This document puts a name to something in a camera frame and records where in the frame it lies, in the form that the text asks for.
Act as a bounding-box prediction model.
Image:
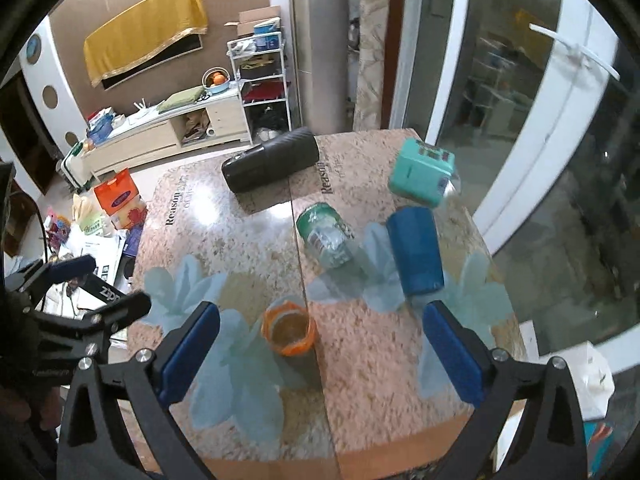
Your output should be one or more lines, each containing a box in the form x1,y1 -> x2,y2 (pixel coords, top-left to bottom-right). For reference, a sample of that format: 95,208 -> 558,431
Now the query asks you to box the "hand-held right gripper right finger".
422,300 -> 589,480

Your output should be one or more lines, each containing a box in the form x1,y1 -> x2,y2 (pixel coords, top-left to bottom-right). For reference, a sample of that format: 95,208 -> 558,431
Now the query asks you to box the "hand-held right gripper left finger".
56,301 -> 221,480

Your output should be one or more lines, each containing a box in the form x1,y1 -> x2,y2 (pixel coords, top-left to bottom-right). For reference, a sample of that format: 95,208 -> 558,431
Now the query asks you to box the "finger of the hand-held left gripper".
9,254 -> 97,295
40,291 -> 153,347

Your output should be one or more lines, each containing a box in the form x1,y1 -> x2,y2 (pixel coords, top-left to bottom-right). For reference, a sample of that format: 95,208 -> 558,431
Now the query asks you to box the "orange cup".
261,303 -> 318,358

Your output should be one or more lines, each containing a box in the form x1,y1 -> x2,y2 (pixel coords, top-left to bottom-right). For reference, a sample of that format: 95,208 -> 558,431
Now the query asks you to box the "blue cup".
385,206 -> 445,297

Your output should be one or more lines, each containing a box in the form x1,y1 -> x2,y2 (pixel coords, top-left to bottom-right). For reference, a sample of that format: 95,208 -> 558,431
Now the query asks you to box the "green glass cup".
296,202 -> 362,269

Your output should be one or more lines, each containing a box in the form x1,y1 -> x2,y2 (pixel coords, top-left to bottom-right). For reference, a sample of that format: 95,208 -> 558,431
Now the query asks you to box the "black cup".
221,128 -> 321,194

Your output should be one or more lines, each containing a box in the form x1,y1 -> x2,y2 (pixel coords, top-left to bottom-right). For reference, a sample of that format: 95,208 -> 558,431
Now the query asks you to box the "pile of papers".
42,227 -> 138,321

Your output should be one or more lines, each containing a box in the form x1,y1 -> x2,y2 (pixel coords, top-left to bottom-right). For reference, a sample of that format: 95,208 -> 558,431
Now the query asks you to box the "orange plastic bag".
93,168 -> 149,231

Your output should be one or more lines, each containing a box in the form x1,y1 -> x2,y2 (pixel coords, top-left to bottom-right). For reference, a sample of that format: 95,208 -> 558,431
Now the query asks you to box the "white suitcase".
56,144 -> 90,192

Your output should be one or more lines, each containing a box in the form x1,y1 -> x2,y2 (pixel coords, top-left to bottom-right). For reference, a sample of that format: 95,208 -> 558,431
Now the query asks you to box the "white box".
545,342 -> 616,422

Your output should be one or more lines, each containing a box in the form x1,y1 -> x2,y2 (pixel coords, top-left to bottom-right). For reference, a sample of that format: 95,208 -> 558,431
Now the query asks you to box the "beige television cabinet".
80,87 -> 253,178

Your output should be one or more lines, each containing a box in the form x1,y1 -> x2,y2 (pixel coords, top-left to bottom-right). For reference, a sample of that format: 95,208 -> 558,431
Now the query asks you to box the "colourful printed box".
582,420 -> 617,478

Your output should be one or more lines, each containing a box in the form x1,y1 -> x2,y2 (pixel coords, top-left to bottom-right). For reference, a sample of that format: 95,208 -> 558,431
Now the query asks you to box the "green cushion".
157,86 -> 206,113

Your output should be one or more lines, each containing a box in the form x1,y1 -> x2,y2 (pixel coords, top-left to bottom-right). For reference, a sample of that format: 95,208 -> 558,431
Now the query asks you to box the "black television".
101,33 -> 205,92

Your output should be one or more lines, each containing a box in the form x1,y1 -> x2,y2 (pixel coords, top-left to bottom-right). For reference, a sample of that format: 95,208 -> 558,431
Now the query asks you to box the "bowl of oranges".
202,67 -> 232,95

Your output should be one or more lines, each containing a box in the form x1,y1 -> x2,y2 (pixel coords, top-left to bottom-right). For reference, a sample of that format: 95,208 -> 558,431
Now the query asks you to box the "yellow cloth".
83,0 -> 209,89

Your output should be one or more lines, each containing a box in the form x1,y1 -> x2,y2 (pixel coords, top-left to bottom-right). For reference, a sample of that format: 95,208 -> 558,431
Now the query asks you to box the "blue and white tin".
253,21 -> 282,52

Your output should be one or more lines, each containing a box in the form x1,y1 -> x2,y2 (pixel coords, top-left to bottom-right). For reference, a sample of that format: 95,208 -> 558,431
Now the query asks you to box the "cardboard box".
224,5 -> 282,37

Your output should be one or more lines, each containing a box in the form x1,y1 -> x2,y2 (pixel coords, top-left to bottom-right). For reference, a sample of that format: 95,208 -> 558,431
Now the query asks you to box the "grey cylindrical column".
290,0 -> 362,134

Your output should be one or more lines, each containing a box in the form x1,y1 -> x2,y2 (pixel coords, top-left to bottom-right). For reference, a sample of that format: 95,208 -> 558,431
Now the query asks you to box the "black cable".
31,199 -> 55,264

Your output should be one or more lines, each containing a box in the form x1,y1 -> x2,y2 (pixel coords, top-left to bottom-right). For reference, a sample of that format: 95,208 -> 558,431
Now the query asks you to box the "white wire shelf rack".
227,31 -> 293,143

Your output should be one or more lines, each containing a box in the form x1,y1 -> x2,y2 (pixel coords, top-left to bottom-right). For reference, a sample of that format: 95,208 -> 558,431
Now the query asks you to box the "white door handle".
529,22 -> 621,81

